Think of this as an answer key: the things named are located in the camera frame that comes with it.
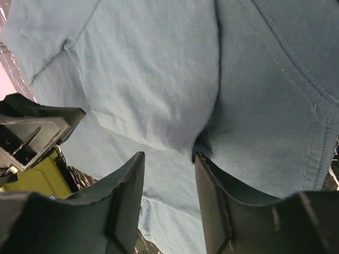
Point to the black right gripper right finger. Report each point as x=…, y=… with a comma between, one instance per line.
x=237, y=218

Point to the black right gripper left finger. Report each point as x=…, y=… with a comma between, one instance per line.
x=102, y=218

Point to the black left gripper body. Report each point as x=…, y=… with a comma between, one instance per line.
x=30, y=131

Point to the slate blue t shirt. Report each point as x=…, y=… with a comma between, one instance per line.
x=251, y=84

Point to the olive green plastic bin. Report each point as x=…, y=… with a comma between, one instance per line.
x=49, y=178

